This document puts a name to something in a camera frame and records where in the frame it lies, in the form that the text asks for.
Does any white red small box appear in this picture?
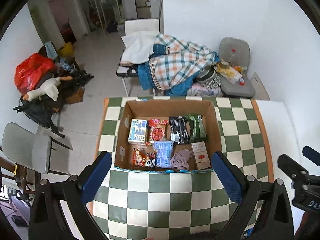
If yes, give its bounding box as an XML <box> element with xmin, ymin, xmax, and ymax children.
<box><xmin>191</xmin><ymin>141</ymin><xmax>211</xmax><ymax>171</ymax></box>

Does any orange snack packet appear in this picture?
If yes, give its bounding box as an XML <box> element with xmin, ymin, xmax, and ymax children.
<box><xmin>132</xmin><ymin>148</ymin><xmax>156</xmax><ymax>168</ymax></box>

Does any purple cloth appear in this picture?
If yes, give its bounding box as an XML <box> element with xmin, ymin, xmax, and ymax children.
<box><xmin>170</xmin><ymin>149</ymin><xmax>193</xmax><ymax>172</ymax></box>

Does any green packet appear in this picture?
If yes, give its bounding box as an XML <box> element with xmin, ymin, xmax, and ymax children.
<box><xmin>185</xmin><ymin>114</ymin><xmax>207</xmax><ymax>144</ymax></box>

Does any yellow blue tissue pack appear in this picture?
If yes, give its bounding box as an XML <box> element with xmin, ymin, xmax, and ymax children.
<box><xmin>128</xmin><ymin>119</ymin><xmax>148</xmax><ymax>145</ymax></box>

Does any black wipes packet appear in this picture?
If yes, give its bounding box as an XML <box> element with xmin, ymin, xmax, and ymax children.
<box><xmin>169</xmin><ymin>116</ymin><xmax>189</xmax><ymax>145</ymax></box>

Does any light blue tissue pack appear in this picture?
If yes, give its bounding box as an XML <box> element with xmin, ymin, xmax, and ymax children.
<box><xmin>153</xmin><ymin>140</ymin><xmax>174</xmax><ymax>168</ymax></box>

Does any red floral wet wipes pack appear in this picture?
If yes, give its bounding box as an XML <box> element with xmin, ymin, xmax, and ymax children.
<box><xmin>146</xmin><ymin>119</ymin><xmax>169</xmax><ymax>145</ymax></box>

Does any green white checkered tablecloth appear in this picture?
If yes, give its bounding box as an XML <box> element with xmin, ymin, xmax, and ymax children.
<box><xmin>92</xmin><ymin>98</ymin><xmax>273</xmax><ymax>239</ymax></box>

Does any grey chair left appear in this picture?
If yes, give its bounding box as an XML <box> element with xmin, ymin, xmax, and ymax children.
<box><xmin>2</xmin><ymin>122</ymin><xmax>71</xmax><ymax>176</ymax></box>

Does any open cardboard box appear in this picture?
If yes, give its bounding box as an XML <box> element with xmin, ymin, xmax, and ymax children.
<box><xmin>113</xmin><ymin>99</ymin><xmax>222</xmax><ymax>173</ymax></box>

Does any small cardboard box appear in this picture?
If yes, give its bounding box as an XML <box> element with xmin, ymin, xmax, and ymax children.
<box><xmin>66</xmin><ymin>87</ymin><xmax>85</xmax><ymax>105</ymax></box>

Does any white plush goose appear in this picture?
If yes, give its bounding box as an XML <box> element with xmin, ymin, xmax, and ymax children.
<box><xmin>22</xmin><ymin>76</ymin><xmax>73</xmax><ymax>102</ymax></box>

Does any snack bag on chair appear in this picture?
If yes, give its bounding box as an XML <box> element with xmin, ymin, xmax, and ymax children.
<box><xmin>214</xmin><ymin>61</ymin><xmax>242</xmax><ymax>85</ymax></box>

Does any red plastic bag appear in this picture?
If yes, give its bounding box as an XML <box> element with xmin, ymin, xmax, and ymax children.
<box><xmin>14</xmin><ymin>53</ymin><xmax>57</xmax><ymax>95</ymax></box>

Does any grey padded chair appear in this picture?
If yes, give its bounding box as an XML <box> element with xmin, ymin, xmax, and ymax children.
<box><xmin>219</xmin><ymin>37</ymin><xmax>255</xmax><ymax>99</ymax></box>

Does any plastic bottle red cap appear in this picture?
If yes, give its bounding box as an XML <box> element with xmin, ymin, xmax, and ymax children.
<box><xmin>228</xmin><ymin>49</ymin><xmax>236</xmax><ymax>66</ymax></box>

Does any plaid blanket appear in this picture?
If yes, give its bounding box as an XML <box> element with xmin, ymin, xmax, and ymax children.
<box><xmin>137</xmin><ymin>33</ymin><xmax>220</xmax><ymax>96</ymax></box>

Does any yellow bag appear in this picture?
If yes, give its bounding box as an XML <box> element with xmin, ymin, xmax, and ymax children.
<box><xmin>58</xmin><ymin>42</ymin><xmax>74</xmax><ymax>58</ymax></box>

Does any white cloth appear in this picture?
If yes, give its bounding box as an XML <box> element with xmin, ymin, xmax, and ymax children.
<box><xmin>120</xmin><ymin>31</ymin><xmax>159</xmax><ymax>65</ymax></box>

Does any white folding chair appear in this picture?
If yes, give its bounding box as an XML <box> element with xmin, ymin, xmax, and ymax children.
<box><xmin>116</xmin><ymin>18</ymin><xmax>160</xmax><ymax>96</ymax></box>

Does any black stroller frame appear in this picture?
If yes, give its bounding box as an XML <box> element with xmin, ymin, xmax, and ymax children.
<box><xmin>13</xmin><ymin>69</ymin><xmax>94</xmax><ymax>138</ymax></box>

